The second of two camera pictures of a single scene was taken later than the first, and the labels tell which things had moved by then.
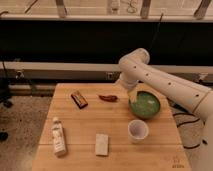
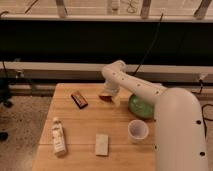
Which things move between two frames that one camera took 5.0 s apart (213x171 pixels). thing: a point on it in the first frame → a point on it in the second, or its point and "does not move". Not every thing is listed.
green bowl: x=146 y=105 does not move
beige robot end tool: x=132 y=95 → x=117 y=100
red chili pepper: x=110 y=98 does not move
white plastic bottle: x=59 y=142 does not move
